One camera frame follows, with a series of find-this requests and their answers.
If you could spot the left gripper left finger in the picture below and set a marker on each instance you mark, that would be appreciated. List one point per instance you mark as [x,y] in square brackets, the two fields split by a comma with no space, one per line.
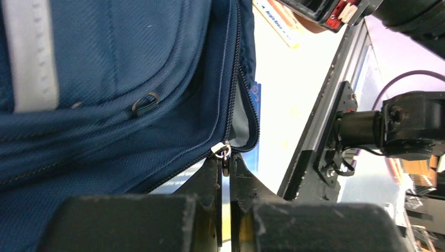
[187,220]

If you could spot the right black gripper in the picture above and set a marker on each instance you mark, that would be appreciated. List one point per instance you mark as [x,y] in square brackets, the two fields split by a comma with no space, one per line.
[332,15]

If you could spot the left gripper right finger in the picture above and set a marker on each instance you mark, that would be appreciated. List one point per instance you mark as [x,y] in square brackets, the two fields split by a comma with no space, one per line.
[263,221]

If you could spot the navy blue student backpack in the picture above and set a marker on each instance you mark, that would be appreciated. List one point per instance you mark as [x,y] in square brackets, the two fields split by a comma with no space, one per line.
[117,96]

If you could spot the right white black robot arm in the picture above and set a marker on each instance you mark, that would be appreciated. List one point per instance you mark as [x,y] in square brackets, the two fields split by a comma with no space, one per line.
[409,126]

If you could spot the brown leather pouch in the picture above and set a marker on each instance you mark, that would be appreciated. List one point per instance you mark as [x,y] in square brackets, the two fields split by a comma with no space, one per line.
[306,24]

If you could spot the white yellow marker pen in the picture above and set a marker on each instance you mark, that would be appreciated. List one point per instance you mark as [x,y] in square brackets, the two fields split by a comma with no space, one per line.
[282,21]

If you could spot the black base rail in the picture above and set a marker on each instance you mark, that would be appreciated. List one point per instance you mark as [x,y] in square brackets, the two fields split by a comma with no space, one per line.
[305,180]

